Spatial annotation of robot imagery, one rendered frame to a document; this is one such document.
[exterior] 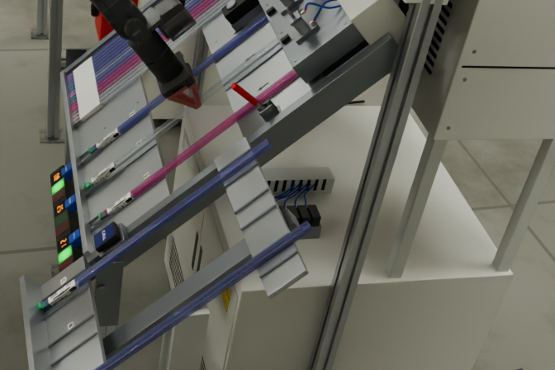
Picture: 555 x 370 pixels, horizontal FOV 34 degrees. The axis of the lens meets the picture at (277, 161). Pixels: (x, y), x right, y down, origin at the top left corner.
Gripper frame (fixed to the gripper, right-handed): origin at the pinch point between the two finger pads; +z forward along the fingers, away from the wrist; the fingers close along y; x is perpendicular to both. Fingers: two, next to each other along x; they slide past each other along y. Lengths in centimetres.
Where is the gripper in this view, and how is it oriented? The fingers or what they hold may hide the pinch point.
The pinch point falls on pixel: (196, 102)
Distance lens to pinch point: 183.2
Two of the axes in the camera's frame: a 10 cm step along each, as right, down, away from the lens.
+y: -2.6, -5.9, 7.6
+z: 4.8, 6.1, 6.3
